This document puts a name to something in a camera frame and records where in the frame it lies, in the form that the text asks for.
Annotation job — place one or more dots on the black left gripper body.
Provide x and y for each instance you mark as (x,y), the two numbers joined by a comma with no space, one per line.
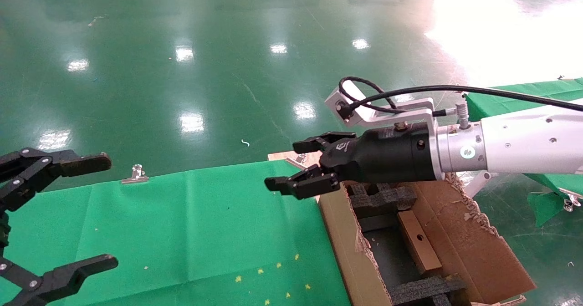
(3,231)

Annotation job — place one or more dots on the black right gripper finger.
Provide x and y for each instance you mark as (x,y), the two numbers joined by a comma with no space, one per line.
(314,143)
(305,185)

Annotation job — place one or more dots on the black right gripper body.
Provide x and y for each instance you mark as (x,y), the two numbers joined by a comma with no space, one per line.
(387,158)

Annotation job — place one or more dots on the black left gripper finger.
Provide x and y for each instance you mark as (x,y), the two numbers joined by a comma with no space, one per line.
(68,165)
(68,276)

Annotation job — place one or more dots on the small brown cardboard box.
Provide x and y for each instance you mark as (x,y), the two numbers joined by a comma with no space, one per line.
(419,242)

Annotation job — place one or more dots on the large open cardboard carton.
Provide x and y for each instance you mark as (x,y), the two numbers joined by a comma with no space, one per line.
(483,247)

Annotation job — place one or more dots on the silver binder clip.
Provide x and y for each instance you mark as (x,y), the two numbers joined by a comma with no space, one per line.
(135,175)
(295,162)
(570,203)
(565,78)

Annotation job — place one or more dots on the black foam insert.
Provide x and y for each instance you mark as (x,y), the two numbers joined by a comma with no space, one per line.
(382,199)
(419,290)

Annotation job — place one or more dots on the large green tablecloth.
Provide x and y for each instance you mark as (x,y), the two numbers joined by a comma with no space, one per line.
(159,224)

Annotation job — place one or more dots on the green cloth on side table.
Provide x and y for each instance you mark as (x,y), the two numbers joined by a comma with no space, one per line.
(501,103)

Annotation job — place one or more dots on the silver camera mounting bracket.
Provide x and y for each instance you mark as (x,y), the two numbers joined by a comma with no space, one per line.
(391,119)

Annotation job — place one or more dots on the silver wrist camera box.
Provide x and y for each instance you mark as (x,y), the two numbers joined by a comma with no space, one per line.
(334,97)

